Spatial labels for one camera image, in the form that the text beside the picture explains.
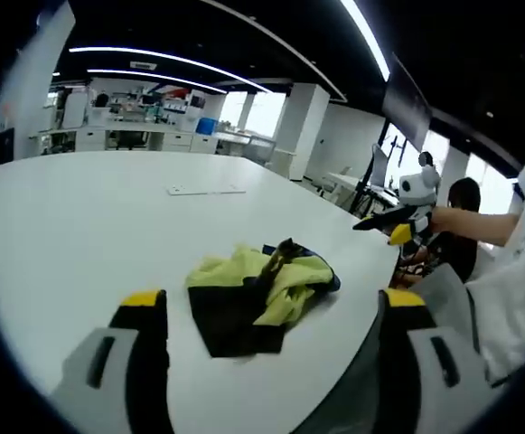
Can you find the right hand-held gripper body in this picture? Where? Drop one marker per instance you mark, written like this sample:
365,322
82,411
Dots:
420,192

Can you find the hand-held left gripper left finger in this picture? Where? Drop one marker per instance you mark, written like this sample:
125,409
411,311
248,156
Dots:
108,361

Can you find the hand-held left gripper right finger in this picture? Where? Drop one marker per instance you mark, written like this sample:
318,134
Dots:
424,361

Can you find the yellow long-sleeved garment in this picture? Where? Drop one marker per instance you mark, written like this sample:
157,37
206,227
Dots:
244,289

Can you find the white monitor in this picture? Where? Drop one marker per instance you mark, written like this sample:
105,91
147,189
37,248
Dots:
380,165

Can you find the white desk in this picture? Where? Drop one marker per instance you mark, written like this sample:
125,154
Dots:
345,183

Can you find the dark hanging ceiling panel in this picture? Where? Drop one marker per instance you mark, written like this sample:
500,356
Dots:
406,99

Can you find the person in white shirt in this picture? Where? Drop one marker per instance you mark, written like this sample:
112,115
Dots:
515,294

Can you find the slim white column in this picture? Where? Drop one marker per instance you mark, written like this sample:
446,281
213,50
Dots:
302,131

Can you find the ceiling light strip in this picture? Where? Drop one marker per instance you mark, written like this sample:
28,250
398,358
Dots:
171,59
366,31
153,78

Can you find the blue storage bin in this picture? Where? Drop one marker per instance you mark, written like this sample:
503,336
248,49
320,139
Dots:
206,126

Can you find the white workbench cabinets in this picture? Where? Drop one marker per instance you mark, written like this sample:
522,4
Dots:
171,140

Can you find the black box at column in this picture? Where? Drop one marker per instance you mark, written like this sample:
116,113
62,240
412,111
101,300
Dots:
2,147

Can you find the white tall cabinet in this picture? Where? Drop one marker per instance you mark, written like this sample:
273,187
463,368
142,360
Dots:
73,110

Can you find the wide white column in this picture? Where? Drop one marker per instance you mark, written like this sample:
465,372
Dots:
31,81

